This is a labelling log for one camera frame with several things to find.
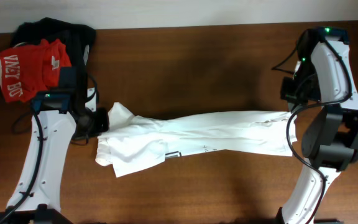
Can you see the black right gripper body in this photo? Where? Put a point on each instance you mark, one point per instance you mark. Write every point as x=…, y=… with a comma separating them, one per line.
x=302, y=88

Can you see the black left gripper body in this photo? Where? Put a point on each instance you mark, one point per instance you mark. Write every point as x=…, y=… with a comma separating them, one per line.
x=97, y=122

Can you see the white printed t-shirt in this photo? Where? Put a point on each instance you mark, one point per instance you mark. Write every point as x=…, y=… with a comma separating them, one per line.
x=134, y=143

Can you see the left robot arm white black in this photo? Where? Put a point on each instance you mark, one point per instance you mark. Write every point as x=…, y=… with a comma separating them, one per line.
x=60, y=116

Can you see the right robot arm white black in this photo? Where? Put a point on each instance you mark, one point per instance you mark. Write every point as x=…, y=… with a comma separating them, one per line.
x=322, y=79

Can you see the red folded t-shirt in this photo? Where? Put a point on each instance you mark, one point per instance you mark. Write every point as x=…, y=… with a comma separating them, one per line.
x=28, y=69

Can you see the black folded garment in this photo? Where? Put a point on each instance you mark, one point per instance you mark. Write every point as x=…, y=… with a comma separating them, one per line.
x=78, y=39

